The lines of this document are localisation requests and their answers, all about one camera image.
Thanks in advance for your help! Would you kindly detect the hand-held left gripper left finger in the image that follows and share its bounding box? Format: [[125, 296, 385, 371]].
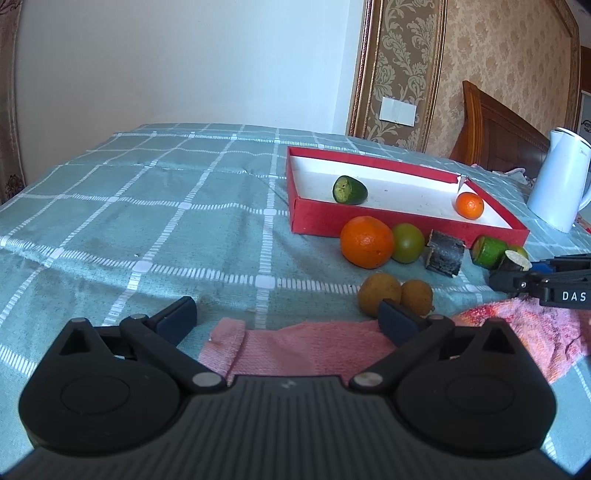
[[54, 296, 228, 396]]

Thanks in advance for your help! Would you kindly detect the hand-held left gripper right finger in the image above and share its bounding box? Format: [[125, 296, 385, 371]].
[[348, 298, 523, 394]]

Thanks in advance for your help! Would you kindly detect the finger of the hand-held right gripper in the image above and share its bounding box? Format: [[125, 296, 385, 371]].
[[531, 253, 591, 274], [489, 269, 548, 296]]

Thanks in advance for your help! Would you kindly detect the small black sugarcane piece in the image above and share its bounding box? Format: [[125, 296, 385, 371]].
[[496, 250, 533, 274]]

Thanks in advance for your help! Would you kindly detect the light green cucumber piece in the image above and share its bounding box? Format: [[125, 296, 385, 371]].
[[471, 235, 511, 271]]

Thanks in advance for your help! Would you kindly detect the green tomato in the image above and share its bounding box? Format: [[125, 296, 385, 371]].
[[392, 223, 426, 264]]

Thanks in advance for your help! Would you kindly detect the large orange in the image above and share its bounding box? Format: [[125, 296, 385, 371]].
[[340, 216, 395, 270]]

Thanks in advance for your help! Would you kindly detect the red cardboard box tray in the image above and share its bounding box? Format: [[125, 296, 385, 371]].
[[285, 145, 530, 250]]

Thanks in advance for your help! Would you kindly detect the large black sugarcane piece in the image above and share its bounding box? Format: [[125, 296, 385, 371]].
[[424, 229, 466, 277]]

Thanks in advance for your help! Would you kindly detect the small orange mandarin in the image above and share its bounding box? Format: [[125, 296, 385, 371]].
[[455, 192, 485, 220]]

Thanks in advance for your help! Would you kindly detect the white electric kettle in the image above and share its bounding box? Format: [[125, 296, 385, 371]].
[[526, 127, 591, 234]]

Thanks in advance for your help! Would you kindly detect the pile of pale clothes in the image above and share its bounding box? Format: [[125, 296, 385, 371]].
[[468, 162, 539, 185]]

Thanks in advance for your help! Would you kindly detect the pink towel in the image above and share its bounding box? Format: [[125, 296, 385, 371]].
[[198, 298, 591, 384]]

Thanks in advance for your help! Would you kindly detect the dark green cucumber piece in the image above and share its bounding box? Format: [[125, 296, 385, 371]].
[[332, 175, 369, 205]]

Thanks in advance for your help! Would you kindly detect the wooden headboard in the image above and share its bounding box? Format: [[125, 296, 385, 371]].
[[450, 80, 551, 178]]

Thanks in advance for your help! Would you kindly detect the floral framed panel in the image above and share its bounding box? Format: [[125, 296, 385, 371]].
[[579, 90, 591, 139]]

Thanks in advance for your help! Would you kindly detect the gold framed wallpaper panel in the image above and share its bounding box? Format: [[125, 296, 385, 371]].
[[346, 0, 448, 151]]

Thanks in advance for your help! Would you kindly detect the white wall switch plate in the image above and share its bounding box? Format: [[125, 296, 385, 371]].
[[379, 97, 419, 125]]

